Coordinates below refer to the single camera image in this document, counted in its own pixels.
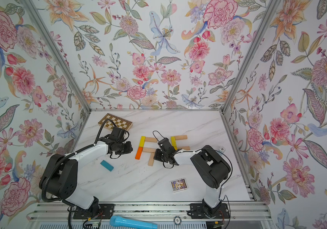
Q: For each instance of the aluminium front rail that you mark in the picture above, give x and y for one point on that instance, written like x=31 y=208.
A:
x=156 y=211

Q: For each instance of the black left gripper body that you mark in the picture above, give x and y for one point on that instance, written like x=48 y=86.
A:
x=119 y=148

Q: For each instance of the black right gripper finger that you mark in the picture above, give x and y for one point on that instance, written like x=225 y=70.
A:
x=158 y=156
x=167 y=165

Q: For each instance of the yellow block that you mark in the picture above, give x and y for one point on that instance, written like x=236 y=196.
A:
x=173 y=141
x=142 y=141

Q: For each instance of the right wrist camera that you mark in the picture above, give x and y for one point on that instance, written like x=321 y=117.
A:
x=165 y=145

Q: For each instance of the orange block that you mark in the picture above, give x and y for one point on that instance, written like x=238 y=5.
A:
x=139 y=153

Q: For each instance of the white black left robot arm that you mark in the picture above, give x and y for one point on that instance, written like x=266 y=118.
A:
x=59 y=181

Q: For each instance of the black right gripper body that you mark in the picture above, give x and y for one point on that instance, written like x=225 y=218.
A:
x=165 y=157

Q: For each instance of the natural wood block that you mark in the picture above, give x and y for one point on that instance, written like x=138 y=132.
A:
x=151 y=160
x=185 y=148
x=151 y=139
x=181 y=137
x=149 y=150

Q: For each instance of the blue microphone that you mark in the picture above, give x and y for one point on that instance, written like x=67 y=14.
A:
x=118 y=221

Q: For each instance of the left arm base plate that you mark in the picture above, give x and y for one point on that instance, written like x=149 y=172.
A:
x=103 y=211

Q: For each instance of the teal block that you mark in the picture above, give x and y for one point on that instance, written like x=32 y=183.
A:
x=107 y=165

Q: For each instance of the playing card box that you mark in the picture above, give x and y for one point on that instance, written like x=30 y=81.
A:
x=179 y=185

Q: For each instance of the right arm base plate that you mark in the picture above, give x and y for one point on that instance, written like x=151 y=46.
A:
x=203 y=211

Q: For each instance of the wooden folding chessboard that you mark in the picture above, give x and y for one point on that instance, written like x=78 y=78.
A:
x=119 y=122

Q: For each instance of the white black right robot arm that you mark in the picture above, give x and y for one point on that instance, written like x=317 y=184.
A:
x=210 y=165

